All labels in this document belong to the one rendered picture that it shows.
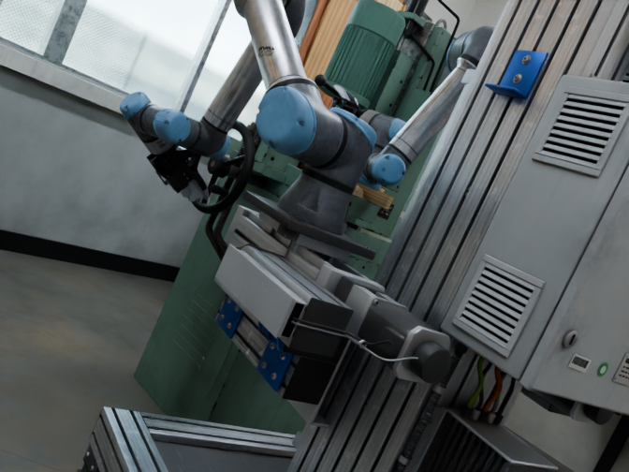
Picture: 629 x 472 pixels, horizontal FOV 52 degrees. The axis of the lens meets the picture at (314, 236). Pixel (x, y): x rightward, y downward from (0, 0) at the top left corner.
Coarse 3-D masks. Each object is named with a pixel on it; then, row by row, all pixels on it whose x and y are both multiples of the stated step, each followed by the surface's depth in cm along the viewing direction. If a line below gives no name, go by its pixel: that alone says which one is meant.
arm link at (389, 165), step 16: (480, 32) 155; (464, 48) 159; (480, 48) 152; (464, 64) 153; (448, 80) 154; (432, 96) 154; (448, 96) 152; (416, 112) 156; (432, 112) 153; (448, 112) 153; (416, 128) 153; (432, 128) 153; (400, 144) 153; (416, 144) 153; (384, 160) 151; (400, 160) 152; (384, 176) 152; (400, 176) 152
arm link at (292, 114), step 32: (256, 0) 133; (288, 0) 144; (256, 32) 131; (288, 32) 131; (288, 64) 125; (288, 96) 117; (320, 96) 124; (256, 128) 122; (288, 128) 117; (320, 128) 119; (320, 160) 125
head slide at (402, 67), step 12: (396, 48) 216; (396, 60) 210; (408, 60) 213; (384, 72) 212; (396, 72) 211; (408, 72) 215; (384, 84) 211; (396, 84) 213; (384, 96) 212; (396, 96) 215; (372, 108) 212; (384, 108) 214
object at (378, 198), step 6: (360, 186) 195; (366, 186) 193; (366, 192) 193; (372, 192) 191; (378, 192) 189; (366, 198) 192; (372, 198) 191; (378, 198) 189; (384, 198) 187; (390, 198) 187; (378, 204) 188; (384, 204) 187; (390, 204) 188
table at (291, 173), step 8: (232, 144) 217; (232, 152) 200; (256, 168) 190; (264, 168) 188; (272, 168) 192; (288, 168) 195; (296, 168) 193; (272, 176) 191; (280, 176) 193; (288, 176) 194; (296, 176) 192; (288, 184) 193; (352, 200) 186; (360, 200) 188; (368, 200) 190; (352, 208) 187; (360, 208) 189; (368, 208) 191; (376, 208) 194; (360, 216) 191; (368, 216) 193
